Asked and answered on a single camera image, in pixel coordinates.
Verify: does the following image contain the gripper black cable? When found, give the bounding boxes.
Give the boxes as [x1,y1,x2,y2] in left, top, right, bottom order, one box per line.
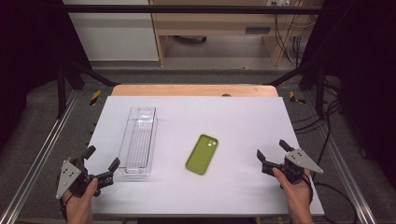
[301,173,315,205]
[59,193,75,223]

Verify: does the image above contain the black floor cables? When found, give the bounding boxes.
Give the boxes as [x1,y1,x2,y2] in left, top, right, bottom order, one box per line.
[291,77,344,135]

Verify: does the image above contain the black curtain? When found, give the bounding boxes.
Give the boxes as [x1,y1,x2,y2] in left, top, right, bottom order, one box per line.
[300,0,396,188]
[0,0,93,150]

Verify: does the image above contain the white cabinet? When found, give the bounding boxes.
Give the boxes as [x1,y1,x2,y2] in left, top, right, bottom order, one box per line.
[63,0,160,62]

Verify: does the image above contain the black metal frame strut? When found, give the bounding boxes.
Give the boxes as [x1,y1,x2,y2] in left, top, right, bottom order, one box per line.
[56,58,120,119]
[263,58,329,119]

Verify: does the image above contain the wooden table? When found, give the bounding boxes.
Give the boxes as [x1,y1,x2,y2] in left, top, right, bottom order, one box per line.
[111,84,279,98]

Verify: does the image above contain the black horizontal frame bar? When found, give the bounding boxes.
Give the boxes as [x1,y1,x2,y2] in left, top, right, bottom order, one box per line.
[62,4,325,15]

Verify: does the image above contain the green phone case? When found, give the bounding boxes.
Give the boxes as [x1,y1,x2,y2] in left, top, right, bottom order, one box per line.
[185,133,219,175]

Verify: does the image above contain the person's left hand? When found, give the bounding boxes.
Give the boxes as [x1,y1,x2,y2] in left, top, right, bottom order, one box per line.
[63,177,100,224]

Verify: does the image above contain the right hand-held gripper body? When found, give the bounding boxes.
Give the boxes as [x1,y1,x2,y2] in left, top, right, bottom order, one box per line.
[261,148,324,185]

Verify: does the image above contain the person's right hand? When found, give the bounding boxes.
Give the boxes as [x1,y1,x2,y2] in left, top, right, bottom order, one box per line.
[272,167,314,224]

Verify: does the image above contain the black looped floor cable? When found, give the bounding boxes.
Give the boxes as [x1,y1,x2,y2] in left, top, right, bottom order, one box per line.
[312,133,360,224]

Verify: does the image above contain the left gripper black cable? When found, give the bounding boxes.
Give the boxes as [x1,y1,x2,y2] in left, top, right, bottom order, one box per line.
[59,193,75,223]

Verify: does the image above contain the aluminium rail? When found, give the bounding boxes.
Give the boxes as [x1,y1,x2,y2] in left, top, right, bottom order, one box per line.
[0,90,80,224]
[302,91,378,224]

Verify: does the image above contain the white board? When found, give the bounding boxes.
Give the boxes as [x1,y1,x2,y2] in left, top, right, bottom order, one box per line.
[61,95,325,217]

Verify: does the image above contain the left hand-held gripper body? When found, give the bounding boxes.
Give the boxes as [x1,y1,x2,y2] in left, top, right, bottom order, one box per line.
[55,157,115,201]

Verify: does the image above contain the bundle of hanging cables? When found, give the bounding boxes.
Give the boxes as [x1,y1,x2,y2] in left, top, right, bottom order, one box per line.
[273,13,313,67]

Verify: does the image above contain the light wooden desk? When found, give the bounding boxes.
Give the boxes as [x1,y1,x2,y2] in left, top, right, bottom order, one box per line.
[148,0,316,67]

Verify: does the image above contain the clear plastic tray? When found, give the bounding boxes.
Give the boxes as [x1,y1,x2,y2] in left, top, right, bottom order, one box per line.
[117,105,159,178]

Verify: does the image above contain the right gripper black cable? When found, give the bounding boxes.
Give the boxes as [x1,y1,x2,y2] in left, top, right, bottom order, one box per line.
[301,173,315,205]

